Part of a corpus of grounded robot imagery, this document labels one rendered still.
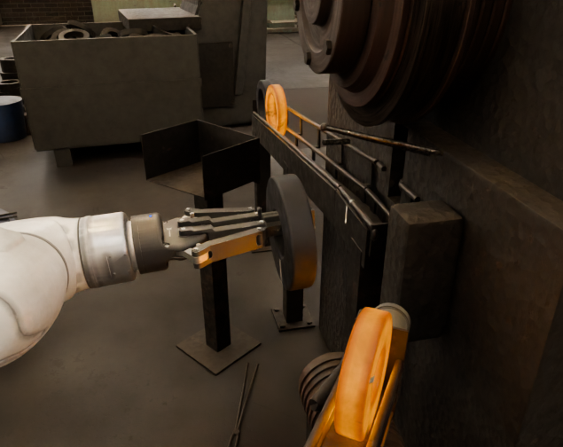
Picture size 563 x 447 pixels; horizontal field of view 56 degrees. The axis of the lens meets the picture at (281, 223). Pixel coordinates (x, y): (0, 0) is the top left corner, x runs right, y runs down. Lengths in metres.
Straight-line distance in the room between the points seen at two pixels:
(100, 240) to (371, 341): 0.33
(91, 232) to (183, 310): 1.34
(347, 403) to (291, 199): 0.25
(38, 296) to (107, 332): 1.44
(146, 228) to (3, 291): 0.23
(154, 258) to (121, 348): 1.22
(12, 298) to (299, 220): 0.33
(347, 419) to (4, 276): 0.38
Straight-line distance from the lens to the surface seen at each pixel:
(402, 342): 0.74
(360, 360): 0.60
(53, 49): 3.33
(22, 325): 0.50
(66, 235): 0.66
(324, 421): 0.64
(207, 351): 1.78
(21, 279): 0.51
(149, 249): 0.66
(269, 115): 1.99
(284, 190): 0.66
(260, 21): 3.93
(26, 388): 1.82
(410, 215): 0.84
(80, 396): 1.74
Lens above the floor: 1.16
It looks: 27 degrees down
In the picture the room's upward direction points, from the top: straight up
